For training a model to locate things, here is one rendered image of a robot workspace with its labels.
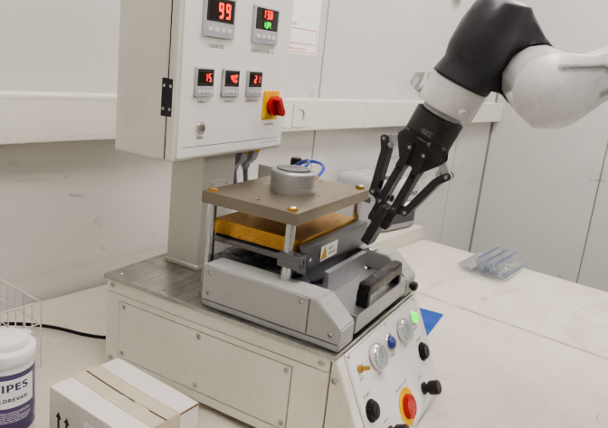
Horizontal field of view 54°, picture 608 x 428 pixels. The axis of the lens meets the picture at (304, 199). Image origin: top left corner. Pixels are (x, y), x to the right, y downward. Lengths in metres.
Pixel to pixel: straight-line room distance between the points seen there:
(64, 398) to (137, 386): 0.10
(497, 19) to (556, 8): 2.57
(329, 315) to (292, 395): 0.15
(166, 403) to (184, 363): 0.15
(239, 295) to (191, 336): 0.12
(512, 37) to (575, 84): 0.12
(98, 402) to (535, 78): 0.73
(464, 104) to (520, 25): 0.13
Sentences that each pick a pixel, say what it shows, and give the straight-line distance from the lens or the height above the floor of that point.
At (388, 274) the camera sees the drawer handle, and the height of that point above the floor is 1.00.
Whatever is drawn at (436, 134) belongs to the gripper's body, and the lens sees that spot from 0.89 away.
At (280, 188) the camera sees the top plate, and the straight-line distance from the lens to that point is 1.01.
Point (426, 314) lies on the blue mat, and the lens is 1.54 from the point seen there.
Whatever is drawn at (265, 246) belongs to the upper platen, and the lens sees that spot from 0.97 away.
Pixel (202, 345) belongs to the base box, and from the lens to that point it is 1.01.
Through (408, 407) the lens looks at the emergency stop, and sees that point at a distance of 1.05.
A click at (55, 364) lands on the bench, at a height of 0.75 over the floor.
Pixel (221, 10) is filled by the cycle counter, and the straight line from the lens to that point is 1.02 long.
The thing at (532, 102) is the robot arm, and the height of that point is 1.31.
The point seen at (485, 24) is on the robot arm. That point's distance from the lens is 0.87.
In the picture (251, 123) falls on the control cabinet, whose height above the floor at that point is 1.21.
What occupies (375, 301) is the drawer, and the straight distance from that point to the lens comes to 0.98.
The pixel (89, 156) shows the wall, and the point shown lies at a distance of 1.46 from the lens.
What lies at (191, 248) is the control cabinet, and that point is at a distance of 1.14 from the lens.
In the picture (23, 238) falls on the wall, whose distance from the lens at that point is 1.42.
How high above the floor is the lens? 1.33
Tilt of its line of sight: 13 degrees down
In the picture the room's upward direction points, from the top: 6 degrees clockwise
